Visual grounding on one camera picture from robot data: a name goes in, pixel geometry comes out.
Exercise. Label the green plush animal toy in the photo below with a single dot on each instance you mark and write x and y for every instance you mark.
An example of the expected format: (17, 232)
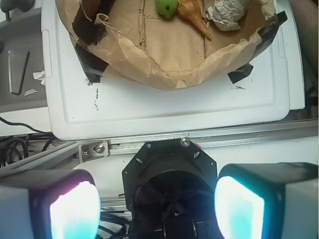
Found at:
(166, 8)

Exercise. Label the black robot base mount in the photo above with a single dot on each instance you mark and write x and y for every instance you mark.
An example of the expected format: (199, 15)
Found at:
(169, 190)

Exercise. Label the metal corner bracket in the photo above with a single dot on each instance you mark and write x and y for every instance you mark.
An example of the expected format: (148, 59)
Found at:
(91, 150)

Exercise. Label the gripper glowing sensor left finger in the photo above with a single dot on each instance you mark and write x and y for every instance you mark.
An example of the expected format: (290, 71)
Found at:
(48, 204)

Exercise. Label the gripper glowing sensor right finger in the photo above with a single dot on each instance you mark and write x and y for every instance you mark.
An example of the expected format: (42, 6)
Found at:
(268, 201)

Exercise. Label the brown paper bag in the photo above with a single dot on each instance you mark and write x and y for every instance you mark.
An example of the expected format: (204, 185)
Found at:
(129, 39)

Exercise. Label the black hex key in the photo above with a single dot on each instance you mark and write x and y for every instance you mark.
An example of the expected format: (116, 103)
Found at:
(17, 64)

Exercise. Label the aluminium frame rail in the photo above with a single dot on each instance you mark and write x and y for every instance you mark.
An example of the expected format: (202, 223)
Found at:
(285, 141)

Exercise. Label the orange spiral cone shell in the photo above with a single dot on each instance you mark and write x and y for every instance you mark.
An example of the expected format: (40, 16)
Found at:
(190, 10)

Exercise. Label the white plastic tray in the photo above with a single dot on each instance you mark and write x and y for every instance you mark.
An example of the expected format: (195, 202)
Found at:
(116, 107)

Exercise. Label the crumpled white paper ball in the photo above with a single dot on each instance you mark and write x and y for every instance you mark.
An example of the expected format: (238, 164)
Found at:
(226, 13)

